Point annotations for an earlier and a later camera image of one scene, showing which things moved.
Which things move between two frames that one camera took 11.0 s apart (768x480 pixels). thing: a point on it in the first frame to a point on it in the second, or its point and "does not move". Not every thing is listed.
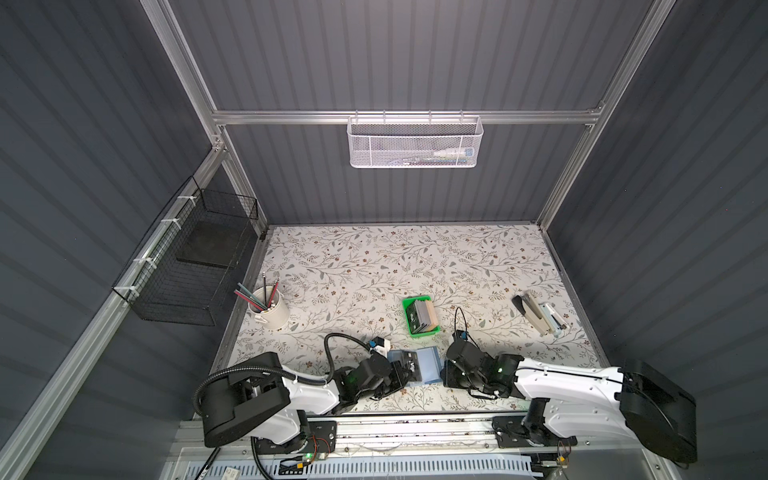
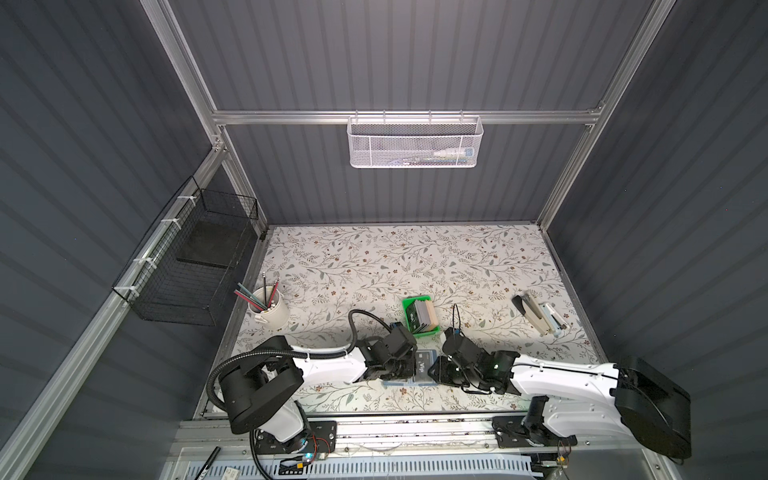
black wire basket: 181,274 does not move
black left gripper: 395,369 to 410,368
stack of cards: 422,316 does not move
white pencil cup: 276,312 does not move
